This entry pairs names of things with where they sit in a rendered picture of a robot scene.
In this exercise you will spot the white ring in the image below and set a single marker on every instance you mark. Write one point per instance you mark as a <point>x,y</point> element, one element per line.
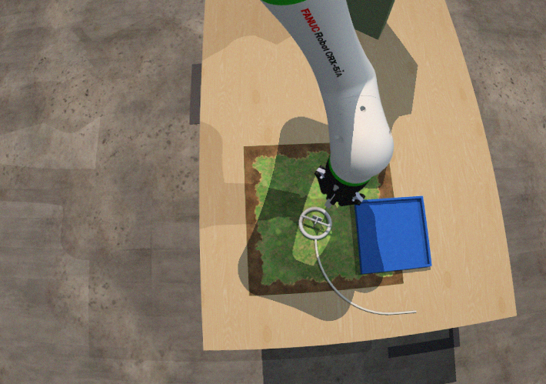
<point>313,236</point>

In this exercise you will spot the green grass patch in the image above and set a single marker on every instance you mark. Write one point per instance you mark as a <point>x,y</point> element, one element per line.
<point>280,183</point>

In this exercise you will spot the blue tray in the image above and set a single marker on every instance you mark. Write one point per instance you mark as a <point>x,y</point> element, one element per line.
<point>393,233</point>

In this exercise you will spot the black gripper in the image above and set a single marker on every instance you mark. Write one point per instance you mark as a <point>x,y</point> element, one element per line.
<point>335,196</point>

